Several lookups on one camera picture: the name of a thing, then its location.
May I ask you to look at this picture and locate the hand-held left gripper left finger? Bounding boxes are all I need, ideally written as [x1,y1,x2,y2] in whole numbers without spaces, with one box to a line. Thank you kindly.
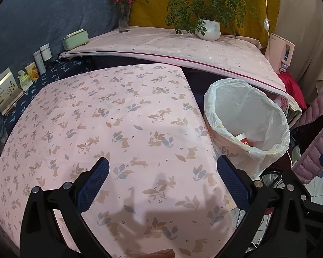
[20,157,111,258]

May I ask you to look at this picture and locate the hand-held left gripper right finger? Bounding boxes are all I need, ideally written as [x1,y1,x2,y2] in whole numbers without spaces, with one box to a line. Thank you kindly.
[217,155,323,258]

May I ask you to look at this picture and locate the pink trash bin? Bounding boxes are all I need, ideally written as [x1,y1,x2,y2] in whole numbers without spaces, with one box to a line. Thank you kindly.
[211,129,261,179]

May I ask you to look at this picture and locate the red white paper cup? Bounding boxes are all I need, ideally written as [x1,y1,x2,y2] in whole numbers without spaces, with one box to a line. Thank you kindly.
[235,133,252,146]

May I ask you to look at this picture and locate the white-lined trash bin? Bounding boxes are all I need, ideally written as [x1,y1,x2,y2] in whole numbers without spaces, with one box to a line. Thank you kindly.
[204,78,290,179]

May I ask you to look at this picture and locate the person's left hand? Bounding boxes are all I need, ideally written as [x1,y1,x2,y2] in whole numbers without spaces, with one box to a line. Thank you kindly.
[124,249,175,258]

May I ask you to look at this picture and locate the purple down jacket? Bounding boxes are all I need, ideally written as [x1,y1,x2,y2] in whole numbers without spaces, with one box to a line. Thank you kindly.
[291,84,323,184]

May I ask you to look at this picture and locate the pink rabbit print tablecloth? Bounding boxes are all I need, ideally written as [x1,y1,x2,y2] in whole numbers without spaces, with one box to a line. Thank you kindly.
[0,64,237,258]

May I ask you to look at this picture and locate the pink folded cloth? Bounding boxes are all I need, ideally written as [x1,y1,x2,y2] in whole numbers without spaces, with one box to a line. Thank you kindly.
[272,97,288,113]

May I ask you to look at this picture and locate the red cloth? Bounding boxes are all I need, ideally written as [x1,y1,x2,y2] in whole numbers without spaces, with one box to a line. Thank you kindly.
[278,71,307,111]

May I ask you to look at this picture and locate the dark purple cloth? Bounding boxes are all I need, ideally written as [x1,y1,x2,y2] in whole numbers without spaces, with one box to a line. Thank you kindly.
[93,56,259,113]

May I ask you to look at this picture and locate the dark blue floral cloth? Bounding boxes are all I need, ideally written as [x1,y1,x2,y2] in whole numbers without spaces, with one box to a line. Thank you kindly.
[4,58,95,124]

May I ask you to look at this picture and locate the pink water dispenser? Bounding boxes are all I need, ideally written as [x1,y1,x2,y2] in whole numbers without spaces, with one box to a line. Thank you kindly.
[265,33,295,74]

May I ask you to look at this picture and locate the green tissue pack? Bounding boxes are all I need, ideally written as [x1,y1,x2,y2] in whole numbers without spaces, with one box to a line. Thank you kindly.
[17,70,33,90]

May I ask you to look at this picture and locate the standing printed card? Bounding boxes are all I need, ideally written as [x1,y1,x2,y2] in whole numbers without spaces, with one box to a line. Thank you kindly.
[0,68,24,116]

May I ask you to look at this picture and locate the yellow orange printed box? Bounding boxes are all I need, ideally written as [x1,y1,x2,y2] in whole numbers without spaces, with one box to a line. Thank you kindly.
[25,62,39,80]

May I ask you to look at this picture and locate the white jar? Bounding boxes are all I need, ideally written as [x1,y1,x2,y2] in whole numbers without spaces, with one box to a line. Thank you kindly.
[40,44,52,62]

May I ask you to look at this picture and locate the green tissue box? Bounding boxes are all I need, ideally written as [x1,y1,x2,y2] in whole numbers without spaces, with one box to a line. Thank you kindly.
[62,29,89,51]

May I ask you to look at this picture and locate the pink dotted tablecloth red stripe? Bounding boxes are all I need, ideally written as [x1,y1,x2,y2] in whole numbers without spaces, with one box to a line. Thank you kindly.
[60,25,288,97]

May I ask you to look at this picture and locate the beige curtain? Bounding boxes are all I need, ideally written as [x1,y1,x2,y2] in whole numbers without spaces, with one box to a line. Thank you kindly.
[275,0,323,105]

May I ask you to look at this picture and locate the green potted plant white pot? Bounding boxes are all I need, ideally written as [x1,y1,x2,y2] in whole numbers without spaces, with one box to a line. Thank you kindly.
[145,0,259,41]

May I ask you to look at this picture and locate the glass vase with pink flowers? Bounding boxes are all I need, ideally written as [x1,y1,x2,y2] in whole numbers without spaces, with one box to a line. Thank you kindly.
[108,0,137,33]

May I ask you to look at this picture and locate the blue backdrop cloth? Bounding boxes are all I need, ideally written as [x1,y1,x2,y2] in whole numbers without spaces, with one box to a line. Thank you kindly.
[0,0,132,151]

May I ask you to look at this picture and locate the yellow backdrop cloth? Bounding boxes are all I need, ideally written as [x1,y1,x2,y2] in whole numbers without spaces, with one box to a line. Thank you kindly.
[129,0,282,37]

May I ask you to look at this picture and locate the white cable with switch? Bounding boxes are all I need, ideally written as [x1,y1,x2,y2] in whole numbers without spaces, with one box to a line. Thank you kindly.
[261,0,271,57]

